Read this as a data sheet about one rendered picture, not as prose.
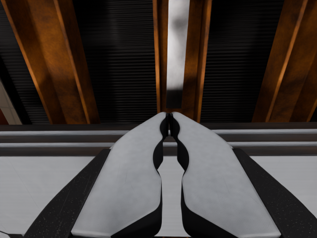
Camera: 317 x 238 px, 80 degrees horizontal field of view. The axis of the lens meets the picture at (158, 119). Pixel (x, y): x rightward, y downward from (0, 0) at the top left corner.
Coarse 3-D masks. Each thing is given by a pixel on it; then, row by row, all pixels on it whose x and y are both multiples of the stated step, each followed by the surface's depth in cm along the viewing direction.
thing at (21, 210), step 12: (0, 156) 23; (0, 168) 24; (12, 168) 24; (0, 180) 25; (12, 180) 25; (0, 192) 27; (12, 192) 27; (24, 192) 27; (0, 204) 28; (12, 204) 28; (24, 204) 28; (36, 204) 28; (0, 216) 30; (12, 216) 30; (24, 216) 30; (36, 216) 30; (12, 228) 32; (24, 228) 32
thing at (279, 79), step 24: (288, 0) 28; (312, 0) 29; (288, 24) 28; (312, 24) 30; (288, 48) 28; (312, 48) 32; (288, 72) 35; (312, 72) 33; (264, 96) 36; (288, 96) 37; (312, 96) 34; (264, 120) 36; (288, 120) 40
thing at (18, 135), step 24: (0, 144) 24; (24, 144) 24; (48, 144) 24; (72, 144) 24; (96, 144) 24; (168, 144) 23; (240, 144) 23; (264, 144) 23; (288, 144) 23; (312, 144) 23
